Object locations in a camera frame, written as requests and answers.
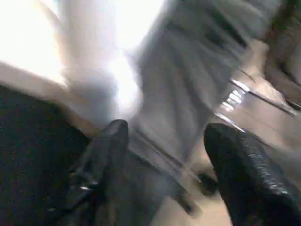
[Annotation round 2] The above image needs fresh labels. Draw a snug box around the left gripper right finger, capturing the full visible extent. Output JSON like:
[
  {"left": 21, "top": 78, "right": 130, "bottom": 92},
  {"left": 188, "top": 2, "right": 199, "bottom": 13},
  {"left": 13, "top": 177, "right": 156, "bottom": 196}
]
[{"left": 203, "top": 122, "right": 301, "bottom": 226}]

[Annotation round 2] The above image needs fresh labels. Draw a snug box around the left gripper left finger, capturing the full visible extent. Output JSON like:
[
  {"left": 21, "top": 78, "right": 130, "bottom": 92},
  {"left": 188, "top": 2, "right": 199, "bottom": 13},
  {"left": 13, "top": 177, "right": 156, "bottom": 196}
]
[{"left": 53, "top": 119, "right": 129, "bottom": 226}]

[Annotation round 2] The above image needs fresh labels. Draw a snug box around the black work mat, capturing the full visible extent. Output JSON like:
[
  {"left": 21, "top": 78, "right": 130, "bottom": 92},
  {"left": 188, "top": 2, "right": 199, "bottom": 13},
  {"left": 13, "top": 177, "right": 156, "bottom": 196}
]
[{"left": 0, "top": 83, "right": 95, "bottom": 226}]

